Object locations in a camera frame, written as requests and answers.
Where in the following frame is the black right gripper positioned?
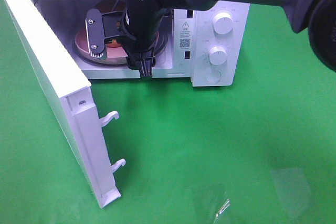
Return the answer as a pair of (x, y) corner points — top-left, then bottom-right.
(122, 6), (165, 78)

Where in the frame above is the pink round plate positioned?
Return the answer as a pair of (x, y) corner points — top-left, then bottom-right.
(73, 28), (161, 65)

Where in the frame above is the round door release button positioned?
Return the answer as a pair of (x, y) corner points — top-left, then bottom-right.
(205, 69), (222, 84)

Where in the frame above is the white microwave door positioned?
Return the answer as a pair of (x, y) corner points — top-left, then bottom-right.
(5, 0), (126, 208)

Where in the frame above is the burger with lettuce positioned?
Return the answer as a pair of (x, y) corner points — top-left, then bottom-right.
(94, 0), (125, 48)

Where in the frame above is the glass microwave turntable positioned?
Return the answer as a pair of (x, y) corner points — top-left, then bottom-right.
(72, 31), (169, 68)

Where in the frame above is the white warning label sticker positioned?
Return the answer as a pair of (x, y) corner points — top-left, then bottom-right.
(177, 18), (194, 49)

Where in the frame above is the white microwave oven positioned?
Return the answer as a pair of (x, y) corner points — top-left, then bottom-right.
(31, 0), (249, 87)

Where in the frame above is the lower white microwave knob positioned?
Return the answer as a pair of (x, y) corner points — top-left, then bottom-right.
(209, 46), (228, 66)

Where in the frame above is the white microwave knob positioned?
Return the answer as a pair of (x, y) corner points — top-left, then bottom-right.
(209, 46), (228, 66)
(212, 12), (234, 35)

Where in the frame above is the upper white microwave knob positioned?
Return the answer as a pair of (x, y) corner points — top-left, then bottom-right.
(212, 12), (234, 35)

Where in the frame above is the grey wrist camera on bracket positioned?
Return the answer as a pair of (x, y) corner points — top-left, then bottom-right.
(86, 8), (137, 60)

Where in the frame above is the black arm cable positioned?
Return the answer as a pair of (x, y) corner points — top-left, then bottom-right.
(112, 0), (127, 15)

